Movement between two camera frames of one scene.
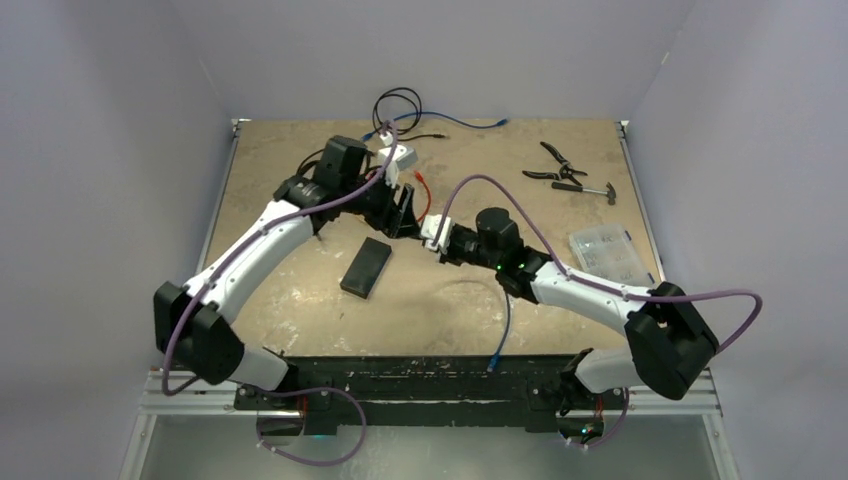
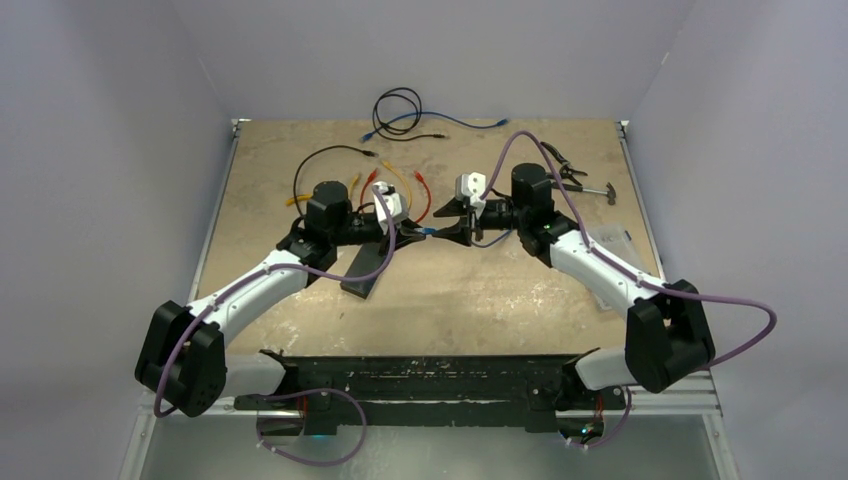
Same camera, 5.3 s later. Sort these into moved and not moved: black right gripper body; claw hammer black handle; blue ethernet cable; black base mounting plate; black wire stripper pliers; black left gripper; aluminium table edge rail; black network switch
Moved: blue ethernet cable; black right gripper body; black left gripper
Not moved: claw hammer black handle; aluminium table edge rail; black base mounting plate; black wire stripper pliers; black network switch
